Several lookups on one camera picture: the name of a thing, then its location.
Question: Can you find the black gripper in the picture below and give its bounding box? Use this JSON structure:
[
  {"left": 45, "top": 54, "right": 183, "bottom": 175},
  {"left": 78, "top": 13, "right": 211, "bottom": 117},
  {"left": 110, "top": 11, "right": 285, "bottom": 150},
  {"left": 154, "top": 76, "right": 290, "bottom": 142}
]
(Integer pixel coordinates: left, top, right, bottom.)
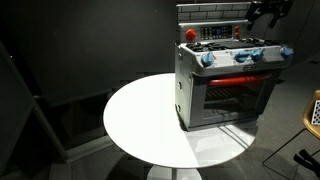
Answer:
[{"left": 245, "top": 0, "right": 295, "bottom": 32}]

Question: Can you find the blue stove knob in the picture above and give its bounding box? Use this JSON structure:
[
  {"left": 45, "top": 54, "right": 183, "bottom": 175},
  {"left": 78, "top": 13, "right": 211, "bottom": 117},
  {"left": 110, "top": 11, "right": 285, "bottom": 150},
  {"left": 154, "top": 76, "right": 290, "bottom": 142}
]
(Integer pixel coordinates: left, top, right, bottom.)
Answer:
[
  {"left": 279, "top": 46, "right": 295, "bottom": 59},
  {"left": 234, "top": 50, "right": 252, "bottom": 64},
  {"left": 250, "top": 48, "right": 266, "bottom": 62},
  {"left": 201, "top": 51, "right": 217, "bottom": 68}
]

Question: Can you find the black stove keypad display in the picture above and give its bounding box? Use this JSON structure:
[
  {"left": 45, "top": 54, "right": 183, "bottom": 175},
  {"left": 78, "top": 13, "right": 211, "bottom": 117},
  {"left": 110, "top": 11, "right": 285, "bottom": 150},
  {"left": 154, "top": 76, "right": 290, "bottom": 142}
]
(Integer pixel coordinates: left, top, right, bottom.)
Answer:
[{"left": 200, "top": 25, "right": 234, "bottom": 40}]

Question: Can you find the grey toy stove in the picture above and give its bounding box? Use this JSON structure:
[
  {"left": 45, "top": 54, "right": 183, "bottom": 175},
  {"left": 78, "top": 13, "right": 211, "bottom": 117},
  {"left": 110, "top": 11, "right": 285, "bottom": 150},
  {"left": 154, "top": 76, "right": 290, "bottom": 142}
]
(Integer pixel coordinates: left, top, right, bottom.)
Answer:
[{"left": 174, "top": 2, "right": 296, "bottom": 132}]

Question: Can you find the large orange round knob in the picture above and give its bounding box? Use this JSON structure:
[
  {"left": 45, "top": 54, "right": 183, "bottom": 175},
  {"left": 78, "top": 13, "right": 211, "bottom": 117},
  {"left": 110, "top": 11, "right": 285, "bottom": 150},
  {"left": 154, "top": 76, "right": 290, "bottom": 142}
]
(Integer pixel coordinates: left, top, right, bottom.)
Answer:
[{"left": 185, "top": 28, "right": 198, "bottom": 42}]

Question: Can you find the yellow chair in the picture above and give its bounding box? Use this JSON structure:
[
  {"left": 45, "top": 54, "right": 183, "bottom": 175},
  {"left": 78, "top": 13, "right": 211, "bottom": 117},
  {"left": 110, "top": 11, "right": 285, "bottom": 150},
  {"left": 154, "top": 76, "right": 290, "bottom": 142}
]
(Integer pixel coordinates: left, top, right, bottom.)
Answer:
[{"left": 262, "top": 89, "right": 320, "bottom": 180}]

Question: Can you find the black white checkerboard card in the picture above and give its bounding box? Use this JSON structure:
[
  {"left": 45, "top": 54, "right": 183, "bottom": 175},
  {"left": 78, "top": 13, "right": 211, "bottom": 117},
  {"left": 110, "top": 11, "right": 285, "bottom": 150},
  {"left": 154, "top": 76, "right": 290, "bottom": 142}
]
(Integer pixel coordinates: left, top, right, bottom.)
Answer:
[{"left": 311, "top": 99, "right": 320, "bottom": 126}]

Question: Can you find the grey oven door with window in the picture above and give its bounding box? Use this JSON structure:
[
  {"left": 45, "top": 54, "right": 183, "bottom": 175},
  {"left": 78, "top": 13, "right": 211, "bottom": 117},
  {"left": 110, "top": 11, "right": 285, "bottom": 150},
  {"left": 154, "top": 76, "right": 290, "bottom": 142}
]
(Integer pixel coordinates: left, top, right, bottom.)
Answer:
[{"left": 188, "top": 69, "right": 280, "bottom": 130}]

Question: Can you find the black bar object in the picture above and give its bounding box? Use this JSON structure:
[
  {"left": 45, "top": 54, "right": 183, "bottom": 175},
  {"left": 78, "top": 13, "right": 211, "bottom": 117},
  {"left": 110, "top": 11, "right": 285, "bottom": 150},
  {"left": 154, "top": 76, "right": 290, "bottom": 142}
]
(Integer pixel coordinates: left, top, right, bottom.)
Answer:
[{"left": 293, "top": 148, "right": 320, "bottom": 178}]

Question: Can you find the grey floor plank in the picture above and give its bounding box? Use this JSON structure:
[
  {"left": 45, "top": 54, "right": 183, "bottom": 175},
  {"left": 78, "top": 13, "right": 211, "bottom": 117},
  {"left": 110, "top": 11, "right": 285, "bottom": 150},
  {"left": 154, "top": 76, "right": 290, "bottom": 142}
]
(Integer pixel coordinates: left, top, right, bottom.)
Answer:
[{"left": 64, "top": 134, "right": 117, "bottom": 163}]

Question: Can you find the dark slanted panel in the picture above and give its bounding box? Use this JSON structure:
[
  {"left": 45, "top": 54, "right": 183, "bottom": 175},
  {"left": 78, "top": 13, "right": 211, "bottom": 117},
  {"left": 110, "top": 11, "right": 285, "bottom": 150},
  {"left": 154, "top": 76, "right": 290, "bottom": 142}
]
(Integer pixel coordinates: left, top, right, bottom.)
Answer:
[{"left": 0, "top": 39, "right": 69, "bottom": 176}]

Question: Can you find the orange oven door handle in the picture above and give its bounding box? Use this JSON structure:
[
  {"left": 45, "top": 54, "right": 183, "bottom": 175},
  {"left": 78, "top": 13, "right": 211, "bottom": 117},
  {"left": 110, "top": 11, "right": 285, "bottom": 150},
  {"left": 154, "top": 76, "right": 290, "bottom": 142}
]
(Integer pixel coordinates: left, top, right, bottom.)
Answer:
[{"left": 208, "top": 73, "right": 273, "bottom": 88}]

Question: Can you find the white table pedestal base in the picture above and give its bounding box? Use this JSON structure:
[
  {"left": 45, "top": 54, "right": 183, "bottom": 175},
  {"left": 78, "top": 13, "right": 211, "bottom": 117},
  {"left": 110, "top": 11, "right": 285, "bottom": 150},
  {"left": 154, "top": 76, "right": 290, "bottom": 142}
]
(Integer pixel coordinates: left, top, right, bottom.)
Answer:
[{"left": 146, "top": 164, "right": 203, "bottom": 180}]

